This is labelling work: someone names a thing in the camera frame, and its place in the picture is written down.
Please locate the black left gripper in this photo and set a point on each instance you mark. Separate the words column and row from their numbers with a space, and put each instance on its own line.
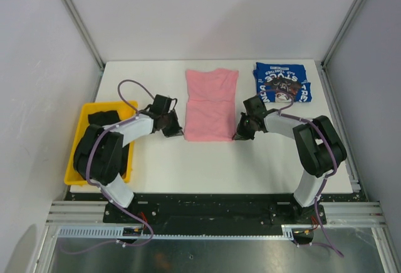
column 176, row 130

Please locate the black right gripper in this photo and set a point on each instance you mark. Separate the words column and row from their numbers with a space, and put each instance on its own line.
column 241, row 134

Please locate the pink t-shirt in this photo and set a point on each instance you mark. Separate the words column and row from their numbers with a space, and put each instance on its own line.
column 211, row 106

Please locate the blue printed t-shirt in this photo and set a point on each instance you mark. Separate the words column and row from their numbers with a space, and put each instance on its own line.
column 281, row 83

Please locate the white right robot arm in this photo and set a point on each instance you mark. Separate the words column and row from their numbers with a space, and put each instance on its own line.
column 319, row 147

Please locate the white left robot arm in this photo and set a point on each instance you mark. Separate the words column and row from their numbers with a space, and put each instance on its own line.
column 98, row 157

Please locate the yellow plastic bin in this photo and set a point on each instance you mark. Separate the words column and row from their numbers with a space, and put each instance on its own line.
column 72, row 177

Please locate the black t-shirt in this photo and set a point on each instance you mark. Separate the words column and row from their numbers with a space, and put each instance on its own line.
column 102, row 118

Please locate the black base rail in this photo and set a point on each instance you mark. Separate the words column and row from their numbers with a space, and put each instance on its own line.
column 238, row 210

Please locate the aluminium side rail right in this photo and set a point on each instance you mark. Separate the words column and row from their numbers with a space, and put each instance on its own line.
column 337, row 117

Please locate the white slotted cable duct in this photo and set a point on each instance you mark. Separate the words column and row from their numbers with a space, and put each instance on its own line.
column 260, row 232

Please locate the aluminium frame post left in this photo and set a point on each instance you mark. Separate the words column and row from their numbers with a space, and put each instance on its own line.
column 83, row 32

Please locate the aluminium frame post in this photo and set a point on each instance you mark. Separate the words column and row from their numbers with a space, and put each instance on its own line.
column 83, row 32
column 345, row 25

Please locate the aluminium frame post right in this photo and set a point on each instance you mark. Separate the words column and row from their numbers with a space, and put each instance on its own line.
column 345, row 25

